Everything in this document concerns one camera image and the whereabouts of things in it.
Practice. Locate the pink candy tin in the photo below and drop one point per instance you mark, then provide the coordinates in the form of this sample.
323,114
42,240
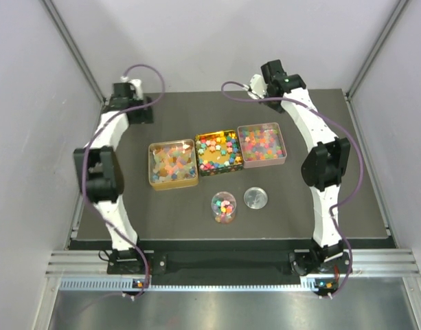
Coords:
261,145

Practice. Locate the gold popsicle candy tin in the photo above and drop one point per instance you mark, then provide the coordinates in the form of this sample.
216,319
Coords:
172,165

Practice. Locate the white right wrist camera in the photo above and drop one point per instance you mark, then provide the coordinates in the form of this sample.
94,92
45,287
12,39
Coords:
257,87

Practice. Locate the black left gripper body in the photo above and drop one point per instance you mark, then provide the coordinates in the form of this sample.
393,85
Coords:
141,112

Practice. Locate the aluminium frame rail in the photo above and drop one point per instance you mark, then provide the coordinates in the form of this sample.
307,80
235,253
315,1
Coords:
366,263

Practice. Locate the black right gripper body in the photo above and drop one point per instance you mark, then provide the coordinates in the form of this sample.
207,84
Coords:
274,105

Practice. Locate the round silver jar lid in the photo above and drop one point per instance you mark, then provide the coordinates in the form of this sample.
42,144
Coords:
255,198

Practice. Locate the dark green star candy tin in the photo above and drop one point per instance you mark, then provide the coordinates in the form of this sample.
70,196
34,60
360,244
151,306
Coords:
218,152

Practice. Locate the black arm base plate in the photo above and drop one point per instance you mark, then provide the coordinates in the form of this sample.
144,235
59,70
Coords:
282,262

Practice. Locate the clear glass jar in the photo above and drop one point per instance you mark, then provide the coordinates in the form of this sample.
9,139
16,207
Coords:
224,207

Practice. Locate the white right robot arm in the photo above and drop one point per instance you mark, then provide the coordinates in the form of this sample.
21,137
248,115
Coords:
323,168

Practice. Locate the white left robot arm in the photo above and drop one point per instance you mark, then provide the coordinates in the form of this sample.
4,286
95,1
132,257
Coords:
98,171

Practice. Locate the grey slotted cable duct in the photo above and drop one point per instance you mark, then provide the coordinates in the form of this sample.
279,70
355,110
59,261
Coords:
105,284

